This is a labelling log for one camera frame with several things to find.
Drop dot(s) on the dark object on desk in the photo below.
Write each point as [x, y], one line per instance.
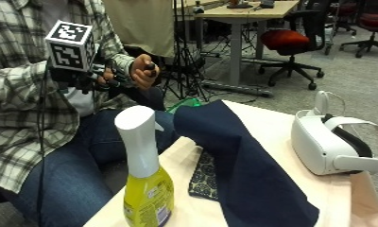
[239, 4]
[266, 3]

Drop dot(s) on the black tripod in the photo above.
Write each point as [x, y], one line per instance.
[182, 47]

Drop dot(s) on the white marker cube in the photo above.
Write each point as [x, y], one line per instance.
[69, 45]

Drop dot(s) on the dark patterned cloth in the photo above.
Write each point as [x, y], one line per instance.
[203, 179]

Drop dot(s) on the yellow spray bottle white top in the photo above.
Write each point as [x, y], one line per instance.
[139, 142]

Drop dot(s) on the pale pink cloth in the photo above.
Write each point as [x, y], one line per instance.
[364, 205]

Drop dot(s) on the wooden desk grey legs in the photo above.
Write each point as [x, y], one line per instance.
[247, 14]

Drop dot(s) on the cream table cloth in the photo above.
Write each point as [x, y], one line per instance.
[272, 126]

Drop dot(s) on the white VR headset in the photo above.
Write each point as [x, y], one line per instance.
[317, 145]

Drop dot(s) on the small black handheld object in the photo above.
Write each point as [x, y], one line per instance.
[150, 67]

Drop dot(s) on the green plastic object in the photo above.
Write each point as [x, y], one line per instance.
[183, 103]

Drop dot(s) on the person in plaid shirt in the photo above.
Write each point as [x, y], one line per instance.
[12, 94]

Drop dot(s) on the small black desk device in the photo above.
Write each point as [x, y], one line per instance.
[198, 8]

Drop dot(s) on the beige fabric panel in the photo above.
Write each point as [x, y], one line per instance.
[138, 25]

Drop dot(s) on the navy blue cloth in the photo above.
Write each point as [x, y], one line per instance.
[247, 164]

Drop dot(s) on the black office chair red seat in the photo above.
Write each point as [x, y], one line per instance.
[375, 19]
[283, 39]

